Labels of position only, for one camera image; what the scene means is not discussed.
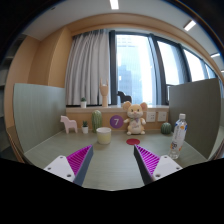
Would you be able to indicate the grey right partition panel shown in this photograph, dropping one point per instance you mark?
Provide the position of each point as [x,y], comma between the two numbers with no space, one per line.
[200,101]

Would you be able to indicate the grey partition panel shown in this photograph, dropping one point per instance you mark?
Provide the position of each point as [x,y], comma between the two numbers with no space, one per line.
[200,101]
[37,111]

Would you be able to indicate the white wall socket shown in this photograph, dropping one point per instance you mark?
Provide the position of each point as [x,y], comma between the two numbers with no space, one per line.
[151,117]
[162,116]

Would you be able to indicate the red round coaster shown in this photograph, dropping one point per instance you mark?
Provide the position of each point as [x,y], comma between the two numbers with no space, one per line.
[133,141]

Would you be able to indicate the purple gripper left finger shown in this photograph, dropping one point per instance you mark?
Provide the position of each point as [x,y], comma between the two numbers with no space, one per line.
[73,167]

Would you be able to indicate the beige plush mouse toy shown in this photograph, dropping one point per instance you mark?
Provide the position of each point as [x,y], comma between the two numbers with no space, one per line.
[135,118]

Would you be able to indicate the grey left partition panel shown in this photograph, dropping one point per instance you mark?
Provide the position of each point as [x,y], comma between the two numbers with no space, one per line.
[37,111]

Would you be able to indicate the purple number seven disc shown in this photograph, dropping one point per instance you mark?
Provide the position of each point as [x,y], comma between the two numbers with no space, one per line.
[116,121]

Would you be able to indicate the small potted plant white pot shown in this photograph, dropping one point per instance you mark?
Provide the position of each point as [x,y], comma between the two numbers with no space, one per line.
[85,127]

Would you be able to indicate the pink wooden horse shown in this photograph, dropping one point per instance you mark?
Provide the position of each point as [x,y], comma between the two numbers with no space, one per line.
[69,124]

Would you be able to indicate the white wall socket left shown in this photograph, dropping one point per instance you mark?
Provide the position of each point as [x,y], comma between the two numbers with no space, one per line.
[151,117]

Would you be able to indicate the small potted plant on ledge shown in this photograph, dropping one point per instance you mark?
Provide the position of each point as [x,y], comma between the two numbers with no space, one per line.
[83,102]

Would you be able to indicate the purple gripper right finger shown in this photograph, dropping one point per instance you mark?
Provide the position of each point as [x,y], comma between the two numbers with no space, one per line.
[153,167]

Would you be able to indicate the pale yellow cup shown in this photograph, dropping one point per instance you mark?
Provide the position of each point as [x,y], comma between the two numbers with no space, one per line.
[104,135]

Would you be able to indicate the clear plastic water bottle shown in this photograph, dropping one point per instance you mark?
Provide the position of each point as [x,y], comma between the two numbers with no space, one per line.
[178,136]

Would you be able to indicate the grey curtain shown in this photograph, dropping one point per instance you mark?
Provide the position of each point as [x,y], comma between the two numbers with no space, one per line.
[88,65]

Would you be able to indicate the round green cactus ornament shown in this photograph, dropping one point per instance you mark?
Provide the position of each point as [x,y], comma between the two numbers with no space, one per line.
[166,128]

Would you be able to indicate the white wall socket right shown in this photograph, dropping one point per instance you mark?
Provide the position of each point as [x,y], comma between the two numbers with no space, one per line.
[162,116]

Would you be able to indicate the wooden hand model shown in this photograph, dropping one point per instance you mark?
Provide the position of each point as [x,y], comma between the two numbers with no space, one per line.
[104,90]

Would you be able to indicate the tall green cactus ornament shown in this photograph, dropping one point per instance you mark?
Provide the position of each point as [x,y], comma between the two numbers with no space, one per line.
[96,120]

